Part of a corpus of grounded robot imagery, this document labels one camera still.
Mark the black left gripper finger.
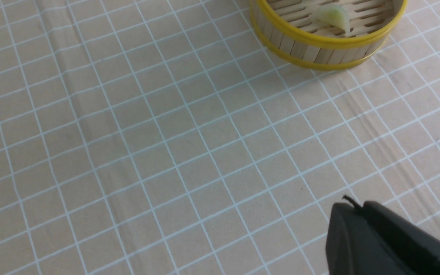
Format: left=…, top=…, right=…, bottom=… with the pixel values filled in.
left=325, top=196, right=440, bottom=275

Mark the pale green dumpling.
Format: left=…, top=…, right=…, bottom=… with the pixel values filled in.
left=311, top=5, right=351, bottom=34

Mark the bamboo steamer tray yellow rim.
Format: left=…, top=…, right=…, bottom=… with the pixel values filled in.
left=250, top=0, right=408, bottom=71

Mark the checkered beige tablecloth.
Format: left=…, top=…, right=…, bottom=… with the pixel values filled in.
left=0, top=0, right=440, bottom=275

